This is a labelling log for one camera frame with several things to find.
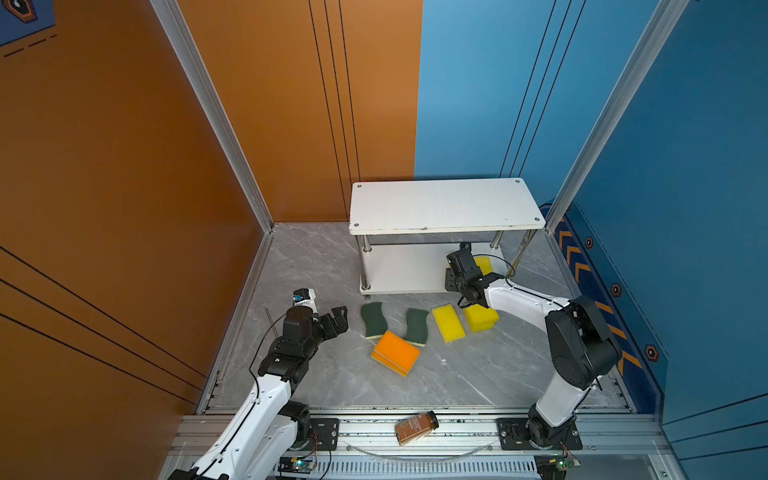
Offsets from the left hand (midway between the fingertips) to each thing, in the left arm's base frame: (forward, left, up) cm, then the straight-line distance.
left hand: (334, 310), depth 84 cm
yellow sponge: (+18, -46, -1) cm, 49 cm away
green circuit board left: (-35, +6, -12) cm, 37 cm away
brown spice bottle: (-27, -23, -7) cm, 36 cm away
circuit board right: (-34, -58, -10) cm, 68 cm away
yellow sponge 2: (0, -34, -9) cm, 35 cm away
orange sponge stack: (-10, -18, -5) cm, 21 cm away
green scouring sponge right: (0, -24, -10) cm, 26 cm away
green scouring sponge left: (+2, -11, -9) cm, 15 cm away
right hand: (+15, -36, -3) cm, 39 cm away
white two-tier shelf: (+10, -20, +23) cm, 32 cm away
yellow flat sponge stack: (+1, -43, -5) cm, 43 cm away
